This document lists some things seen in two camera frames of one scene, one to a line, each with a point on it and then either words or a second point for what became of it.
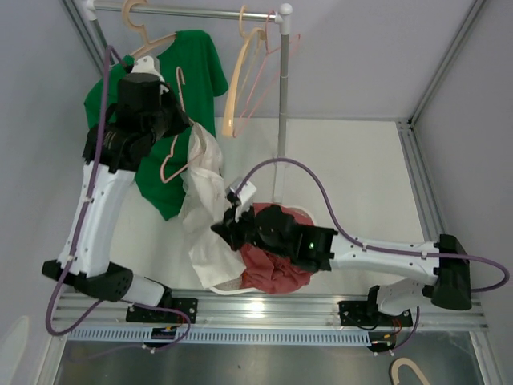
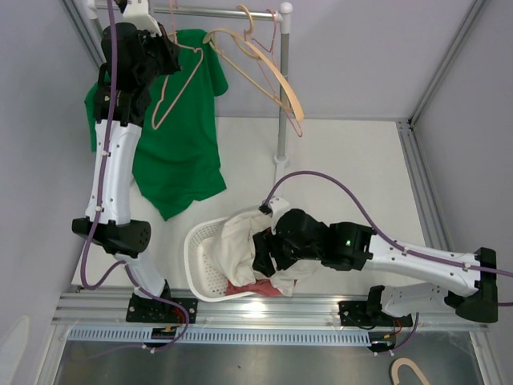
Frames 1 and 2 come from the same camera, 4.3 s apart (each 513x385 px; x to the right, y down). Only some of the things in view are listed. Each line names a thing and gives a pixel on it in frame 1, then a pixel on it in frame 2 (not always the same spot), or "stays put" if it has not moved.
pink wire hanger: [178, 77] to [156, 127]
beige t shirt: [214, 260] to [238, 255]
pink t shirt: [272, 273] to [261, 286]
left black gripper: [179, 123] to [171, 50]
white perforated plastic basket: [236, 285] to [204, 269]
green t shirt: [189, 62] stays put
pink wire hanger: [270, 85] to [254, 42]
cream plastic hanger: [228, 127] to [246, 41]
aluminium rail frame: [267, 311] stays put
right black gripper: [230, 228] to [264, 243]
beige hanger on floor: [405, 361] stays put
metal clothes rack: [282, 14] stays put
